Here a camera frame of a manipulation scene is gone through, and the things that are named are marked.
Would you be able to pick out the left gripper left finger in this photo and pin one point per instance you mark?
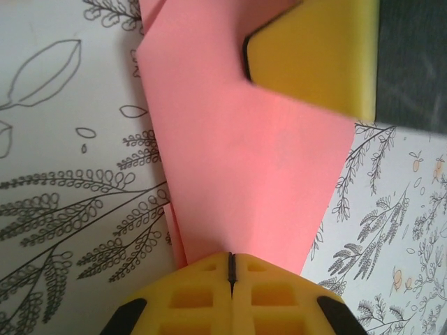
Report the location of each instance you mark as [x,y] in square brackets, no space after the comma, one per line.
[188,300]

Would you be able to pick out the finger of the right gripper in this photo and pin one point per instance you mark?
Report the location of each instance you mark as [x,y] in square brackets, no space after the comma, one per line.
[314,52]

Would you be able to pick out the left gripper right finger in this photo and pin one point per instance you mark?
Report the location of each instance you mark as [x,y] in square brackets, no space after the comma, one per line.
[279,300]

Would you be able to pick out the pink cloth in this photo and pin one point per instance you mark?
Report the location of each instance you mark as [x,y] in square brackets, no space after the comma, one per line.
[237,157]

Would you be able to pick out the floral printed table mat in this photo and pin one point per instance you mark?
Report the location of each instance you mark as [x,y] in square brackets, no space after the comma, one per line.
[52,174]

